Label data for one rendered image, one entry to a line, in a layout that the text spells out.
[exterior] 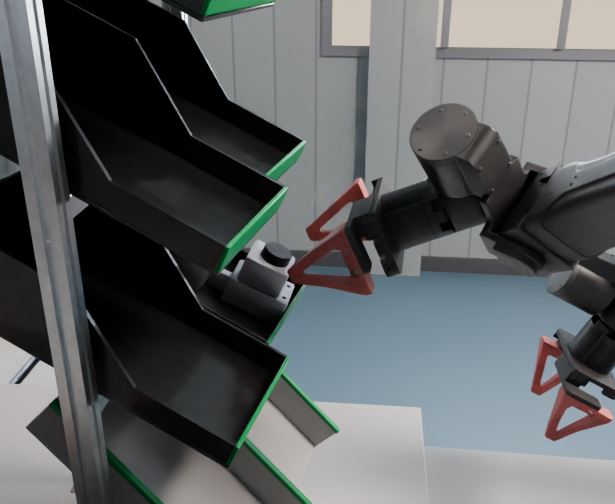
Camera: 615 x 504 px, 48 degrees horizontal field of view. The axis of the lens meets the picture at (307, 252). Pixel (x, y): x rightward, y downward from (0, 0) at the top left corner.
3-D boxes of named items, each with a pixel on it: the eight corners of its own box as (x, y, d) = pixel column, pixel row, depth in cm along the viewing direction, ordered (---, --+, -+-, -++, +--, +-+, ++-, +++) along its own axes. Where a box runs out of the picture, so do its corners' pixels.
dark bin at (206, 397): (280, 376, 64) (313, 316, 60) (227, 470, 52) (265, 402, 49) (20, 228, 65) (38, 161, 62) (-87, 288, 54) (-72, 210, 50)
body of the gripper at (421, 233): (354, 220, 62) (434, 192, 59) (366, 181, 71) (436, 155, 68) (382, 281, 64) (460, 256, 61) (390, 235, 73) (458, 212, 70)
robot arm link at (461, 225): (524, 222, 63) (509, 174, 67) (507, 182, 58) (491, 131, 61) (451, 246, 66) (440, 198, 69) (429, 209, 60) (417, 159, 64)
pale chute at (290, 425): (314, 446, 85) (340, 429, 83) (282, 524, 74) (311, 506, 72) (153, 281, 82) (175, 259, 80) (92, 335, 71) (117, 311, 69)
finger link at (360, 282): (268, 256, 62) (364, 223, 59) (285, 225, 69) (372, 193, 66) (300, 318, 65) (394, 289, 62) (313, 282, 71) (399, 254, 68)
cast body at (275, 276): (284, 305, 75) (311, 254, 72) (276, 327, 71) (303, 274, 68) (213, 271, 74) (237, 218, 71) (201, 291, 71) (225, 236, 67)
